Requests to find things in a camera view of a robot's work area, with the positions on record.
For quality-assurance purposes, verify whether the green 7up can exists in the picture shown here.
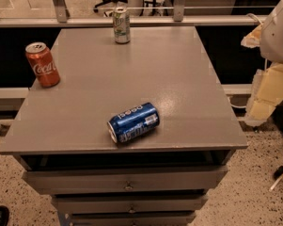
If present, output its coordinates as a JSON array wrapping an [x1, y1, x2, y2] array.
[[112, 7, 131, 44]]

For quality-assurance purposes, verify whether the red coca-cola can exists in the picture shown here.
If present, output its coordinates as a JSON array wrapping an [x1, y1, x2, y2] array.
[[25, 42, 60, 88]]

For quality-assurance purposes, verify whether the grey metal railing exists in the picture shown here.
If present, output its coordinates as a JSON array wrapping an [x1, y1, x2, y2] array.
[[0, 0, 283, 28]]

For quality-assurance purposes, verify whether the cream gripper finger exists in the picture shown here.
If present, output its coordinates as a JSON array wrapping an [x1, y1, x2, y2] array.
[[241, 24, 262, 48], [245, 63, 283, 121]]

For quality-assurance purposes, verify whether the grey drawer cabinet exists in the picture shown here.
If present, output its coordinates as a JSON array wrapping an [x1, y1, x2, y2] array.
[[0, 26, 246, 226]]

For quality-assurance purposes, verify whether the blue pepsi can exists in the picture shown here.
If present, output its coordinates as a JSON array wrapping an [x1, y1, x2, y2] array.
[[107, 103, 160, 143]]

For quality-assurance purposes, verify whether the black and white tool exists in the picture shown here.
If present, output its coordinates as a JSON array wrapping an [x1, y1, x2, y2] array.
[[270, 166, 283, 191]]

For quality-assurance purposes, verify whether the black shoe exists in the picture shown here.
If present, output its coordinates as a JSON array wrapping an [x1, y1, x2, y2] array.
[[0, 206, 9, 226]]

